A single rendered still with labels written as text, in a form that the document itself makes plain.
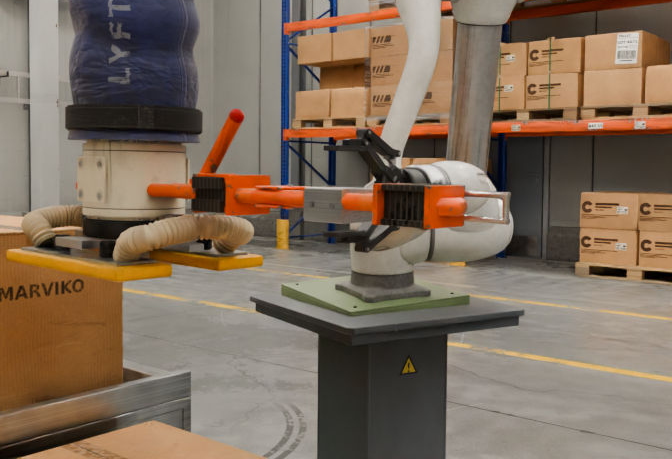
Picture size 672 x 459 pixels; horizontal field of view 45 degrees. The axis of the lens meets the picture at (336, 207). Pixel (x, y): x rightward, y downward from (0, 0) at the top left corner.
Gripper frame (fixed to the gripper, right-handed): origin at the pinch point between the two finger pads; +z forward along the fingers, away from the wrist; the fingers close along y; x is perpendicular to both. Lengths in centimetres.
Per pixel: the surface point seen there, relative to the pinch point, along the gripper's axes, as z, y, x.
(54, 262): 29.4, 11.7, 33.2
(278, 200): 17.8, 0.9, -5.7
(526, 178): -809, 6, 407
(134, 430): 1, 50, 53
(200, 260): 10.3, 11.8, 20.4
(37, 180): -136, 5, 352
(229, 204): 18.7, 1.7, 3.4
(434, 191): 18.1, -1.0, -31.6
